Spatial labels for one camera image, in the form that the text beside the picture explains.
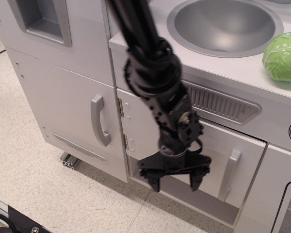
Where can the aluminium extrusion frame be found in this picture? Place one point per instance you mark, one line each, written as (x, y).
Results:
(70, 161)

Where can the grey vent grille panel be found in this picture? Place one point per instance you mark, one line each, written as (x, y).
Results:
(221, 104)

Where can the grey fridge door handle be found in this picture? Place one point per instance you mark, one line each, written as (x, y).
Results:
(96, 107)

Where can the white toy kitchen cabinet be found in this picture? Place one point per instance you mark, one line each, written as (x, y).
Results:
(89, 200)

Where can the grey recessed dispenser panel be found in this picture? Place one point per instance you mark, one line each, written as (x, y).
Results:
(46, 19)

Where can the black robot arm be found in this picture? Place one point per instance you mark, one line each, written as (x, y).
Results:
(153, 73)

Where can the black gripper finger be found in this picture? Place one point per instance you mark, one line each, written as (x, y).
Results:
(155, 184)
(196, 179)

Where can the silver fridge emblem trim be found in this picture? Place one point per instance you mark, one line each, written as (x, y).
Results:
(80, 148)

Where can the white cabinet door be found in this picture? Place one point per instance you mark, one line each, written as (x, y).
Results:
(218, 142)

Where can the green toy cabbage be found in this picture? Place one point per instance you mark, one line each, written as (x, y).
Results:
(277, 58)

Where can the white oven door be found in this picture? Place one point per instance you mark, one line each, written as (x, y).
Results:
(266, 205)

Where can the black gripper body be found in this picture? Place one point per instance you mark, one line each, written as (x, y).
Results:
(158, 165)

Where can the grey cabinet door handle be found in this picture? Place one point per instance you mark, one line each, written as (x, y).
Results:
(232, 163)

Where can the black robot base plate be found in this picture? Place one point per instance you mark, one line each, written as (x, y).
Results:
(16, 222)

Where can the silver sink bowl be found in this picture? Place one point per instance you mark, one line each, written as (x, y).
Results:
(224, 28)

